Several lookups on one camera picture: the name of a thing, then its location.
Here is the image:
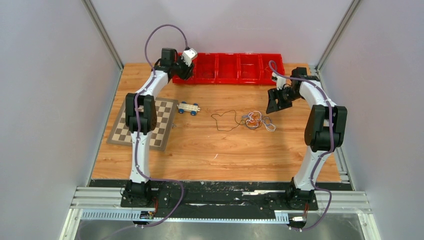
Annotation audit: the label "blue wire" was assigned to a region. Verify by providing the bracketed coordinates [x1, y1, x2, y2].
[241, 113, 270, 130]

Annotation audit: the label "white toy car blue wheels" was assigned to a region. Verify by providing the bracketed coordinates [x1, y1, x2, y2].
[177, 101, 201, 116]

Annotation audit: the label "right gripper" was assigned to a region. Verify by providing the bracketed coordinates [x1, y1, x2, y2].
[267, 86, 303, 115]

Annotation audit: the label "left aluminium frame post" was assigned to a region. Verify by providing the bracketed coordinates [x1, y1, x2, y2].
[82, 0, 124, 72]

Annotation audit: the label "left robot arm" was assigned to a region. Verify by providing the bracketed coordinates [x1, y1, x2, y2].
[123, 47, 198, 207]

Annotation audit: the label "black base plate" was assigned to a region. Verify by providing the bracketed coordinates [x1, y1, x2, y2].
[88, 179, 353, 220]

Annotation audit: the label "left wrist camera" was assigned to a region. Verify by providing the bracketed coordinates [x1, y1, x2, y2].
[181, 48, 198, 67]

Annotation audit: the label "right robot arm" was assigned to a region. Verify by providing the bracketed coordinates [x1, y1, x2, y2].
[266, 67, 348, 209]

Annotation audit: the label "aluminium frame post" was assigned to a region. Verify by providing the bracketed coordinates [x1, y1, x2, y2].
[315, 0, 362, 72]
[82, 0, 124, 72]

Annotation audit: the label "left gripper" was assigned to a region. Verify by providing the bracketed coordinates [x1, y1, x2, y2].
[172, 55, 196, 82]

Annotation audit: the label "right aluminium frame post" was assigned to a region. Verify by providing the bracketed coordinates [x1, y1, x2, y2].
[315, 0, 362, 72]

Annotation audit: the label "aluminium front rail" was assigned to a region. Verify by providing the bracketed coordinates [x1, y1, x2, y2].
[70, 187, 374, 224]

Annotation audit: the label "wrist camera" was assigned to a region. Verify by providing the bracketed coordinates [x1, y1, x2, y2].
[271, 72, 287, 90]
[181, 48, 198, 67]

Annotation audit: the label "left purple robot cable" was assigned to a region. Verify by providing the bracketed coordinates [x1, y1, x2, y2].
[132, 24, 190, 229]

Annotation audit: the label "white wire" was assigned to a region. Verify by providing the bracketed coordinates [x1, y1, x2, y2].
[241, 111, 277, 133]

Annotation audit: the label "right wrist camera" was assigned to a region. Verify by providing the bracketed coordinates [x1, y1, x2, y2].
[271, 72, 287, 90]

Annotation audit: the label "checkered chessboard mat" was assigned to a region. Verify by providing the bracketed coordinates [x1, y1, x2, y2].
[106, 97, 178, 152]

